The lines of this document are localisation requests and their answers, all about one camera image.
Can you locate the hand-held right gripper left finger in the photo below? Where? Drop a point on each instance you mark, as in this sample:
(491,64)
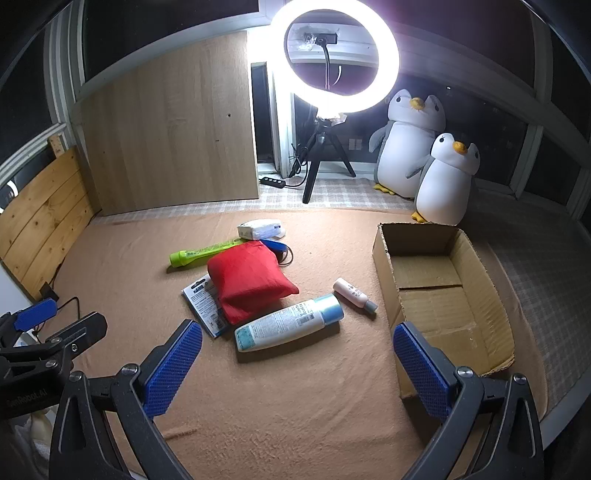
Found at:
(173,364)

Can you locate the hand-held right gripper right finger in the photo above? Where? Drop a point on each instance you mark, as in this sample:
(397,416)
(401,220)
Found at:
(422,374)

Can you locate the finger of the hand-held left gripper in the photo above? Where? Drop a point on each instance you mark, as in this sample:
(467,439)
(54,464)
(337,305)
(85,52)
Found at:
(34,314)
(69,334)

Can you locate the blue and white packet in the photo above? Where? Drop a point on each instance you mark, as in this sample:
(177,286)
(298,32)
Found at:
(203,304)

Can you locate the cardboard box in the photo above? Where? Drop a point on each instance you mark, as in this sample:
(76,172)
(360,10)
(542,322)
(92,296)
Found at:
(438,295)

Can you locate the small pink bottle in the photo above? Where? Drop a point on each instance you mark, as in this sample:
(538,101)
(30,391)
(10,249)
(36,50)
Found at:
(351,291)

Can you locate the red pouch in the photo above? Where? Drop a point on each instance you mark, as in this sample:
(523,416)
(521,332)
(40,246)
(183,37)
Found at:
(249,281)

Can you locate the green tube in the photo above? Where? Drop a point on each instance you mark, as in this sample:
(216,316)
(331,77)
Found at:
(198,254)

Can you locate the white bottle with blue cap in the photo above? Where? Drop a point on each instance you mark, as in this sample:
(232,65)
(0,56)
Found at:
(281,323)

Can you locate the blue round case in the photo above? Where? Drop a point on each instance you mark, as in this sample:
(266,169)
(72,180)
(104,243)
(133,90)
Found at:
(275,246)

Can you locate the white tissue pack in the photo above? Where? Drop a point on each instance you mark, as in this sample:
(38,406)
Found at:
(256,229)

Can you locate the black power adapter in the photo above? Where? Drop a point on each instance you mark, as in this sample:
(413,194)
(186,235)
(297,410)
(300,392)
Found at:
(48,291)

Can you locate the white cloth bundle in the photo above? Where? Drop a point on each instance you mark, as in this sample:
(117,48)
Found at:
(37,429)

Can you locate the pine plank panel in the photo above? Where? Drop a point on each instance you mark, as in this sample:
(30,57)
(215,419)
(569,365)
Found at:
(46,207)

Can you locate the small wooden block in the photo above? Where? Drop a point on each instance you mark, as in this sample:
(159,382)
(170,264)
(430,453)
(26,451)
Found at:
(57,145)

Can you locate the small penguin plush toy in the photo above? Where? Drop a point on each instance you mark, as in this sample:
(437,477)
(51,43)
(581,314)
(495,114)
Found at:
(443,189)

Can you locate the black power strip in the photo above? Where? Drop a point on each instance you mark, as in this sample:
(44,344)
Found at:
(272,181)

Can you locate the large penguin plush toy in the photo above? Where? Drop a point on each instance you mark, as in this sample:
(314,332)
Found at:
(406,147)

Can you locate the light wooden board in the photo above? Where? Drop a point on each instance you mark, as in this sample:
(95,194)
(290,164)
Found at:
(171,129)

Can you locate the black tripod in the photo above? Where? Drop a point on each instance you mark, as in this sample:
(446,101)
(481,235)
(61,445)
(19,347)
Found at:
(318,147)

